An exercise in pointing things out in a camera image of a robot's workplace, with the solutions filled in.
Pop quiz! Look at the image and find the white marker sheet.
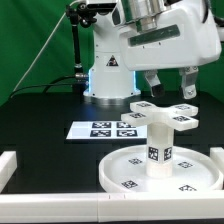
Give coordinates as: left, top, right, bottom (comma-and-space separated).
66, 121, 147, 140

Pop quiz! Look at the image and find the white cable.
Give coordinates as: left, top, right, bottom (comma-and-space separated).
11, 0, 88, 93

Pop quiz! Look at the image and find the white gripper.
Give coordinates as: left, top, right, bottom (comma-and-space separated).
118, 3, 221, 99

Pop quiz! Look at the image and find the white right fence block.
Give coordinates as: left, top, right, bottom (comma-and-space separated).
210, 147, 224, 178

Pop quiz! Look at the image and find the black cable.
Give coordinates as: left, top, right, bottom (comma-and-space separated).
9, 75, 90, 100

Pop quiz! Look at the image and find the white cross-shaped table base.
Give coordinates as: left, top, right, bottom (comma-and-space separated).
121, 101, 199, 131

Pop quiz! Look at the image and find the white left fence block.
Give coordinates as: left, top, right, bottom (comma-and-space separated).
0, 151, 17, 193

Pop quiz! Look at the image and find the white fence block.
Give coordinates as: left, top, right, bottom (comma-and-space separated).
0, 151, 17, 193
210, 147, 224, 178

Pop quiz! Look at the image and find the white front fence bar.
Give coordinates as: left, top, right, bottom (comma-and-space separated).
0, 190, 224, 223

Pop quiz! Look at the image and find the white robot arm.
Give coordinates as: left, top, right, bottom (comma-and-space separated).
84, 0, 224, 104

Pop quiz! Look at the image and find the black camera stand pole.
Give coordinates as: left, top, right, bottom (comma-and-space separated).
66, 3, 96, 95

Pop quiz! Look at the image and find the white round table top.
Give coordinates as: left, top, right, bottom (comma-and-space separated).
99, 145, 223, 194

